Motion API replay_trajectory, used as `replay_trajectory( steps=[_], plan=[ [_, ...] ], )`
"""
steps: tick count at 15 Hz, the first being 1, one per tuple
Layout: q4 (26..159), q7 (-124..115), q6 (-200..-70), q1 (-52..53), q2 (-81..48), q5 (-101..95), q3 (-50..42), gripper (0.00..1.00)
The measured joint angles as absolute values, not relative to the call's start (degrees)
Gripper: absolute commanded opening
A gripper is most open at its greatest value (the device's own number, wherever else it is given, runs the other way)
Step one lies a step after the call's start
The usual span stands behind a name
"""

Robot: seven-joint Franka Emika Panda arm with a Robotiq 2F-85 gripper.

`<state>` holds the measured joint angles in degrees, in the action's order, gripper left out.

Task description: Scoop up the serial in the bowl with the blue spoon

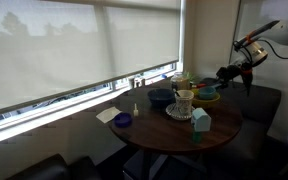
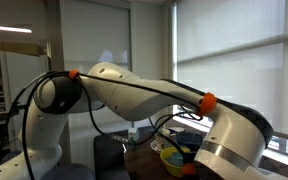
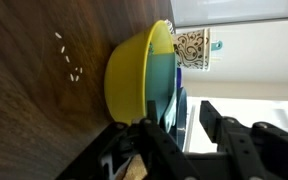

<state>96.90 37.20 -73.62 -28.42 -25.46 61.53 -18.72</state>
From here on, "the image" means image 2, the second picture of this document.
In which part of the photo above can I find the ceiling strip light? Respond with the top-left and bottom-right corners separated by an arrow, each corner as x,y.
0,24 -> 33,34

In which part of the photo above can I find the round wooden table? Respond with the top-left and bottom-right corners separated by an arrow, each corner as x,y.
123,128 -> 198,180

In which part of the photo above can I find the blue grey office chair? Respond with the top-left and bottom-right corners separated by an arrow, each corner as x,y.
40,163 -> 96,180

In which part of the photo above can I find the patterned white mug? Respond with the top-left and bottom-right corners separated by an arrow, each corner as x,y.
155,128 -> 171,148

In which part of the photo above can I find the dark blue bowl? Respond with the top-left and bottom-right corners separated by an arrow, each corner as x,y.
176,132 -> 204,152

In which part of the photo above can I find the white cabinet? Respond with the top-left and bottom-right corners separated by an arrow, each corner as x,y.
0,50 -> 49,111

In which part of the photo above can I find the orange cable clip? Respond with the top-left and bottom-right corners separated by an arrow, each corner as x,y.
181,162 -> 197,176
197,92 -> 218,118
67,69 -> 80,80

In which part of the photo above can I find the yellow bowl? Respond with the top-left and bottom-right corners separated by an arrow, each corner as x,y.
159,146 -> 192,178

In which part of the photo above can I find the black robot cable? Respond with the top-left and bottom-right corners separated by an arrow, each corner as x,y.
0,69 -> 205,180

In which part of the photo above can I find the dark grey sofa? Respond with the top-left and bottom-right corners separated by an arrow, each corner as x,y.
93,125 -> 158,180

